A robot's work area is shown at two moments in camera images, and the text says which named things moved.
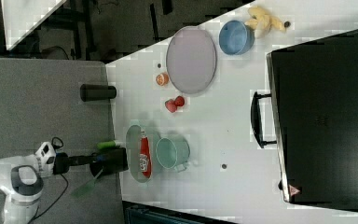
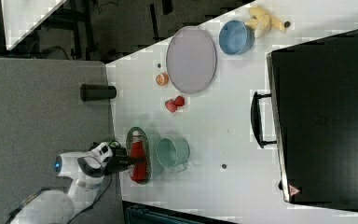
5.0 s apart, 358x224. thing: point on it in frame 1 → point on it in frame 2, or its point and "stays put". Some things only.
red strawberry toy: [180, 101] stays put
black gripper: [62, 161] → [119, 161]
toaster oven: [322, 116] stays put
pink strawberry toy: [171, 105] stays put
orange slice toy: [162, 78] stays put
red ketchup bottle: [145, 155] → [138, 149]
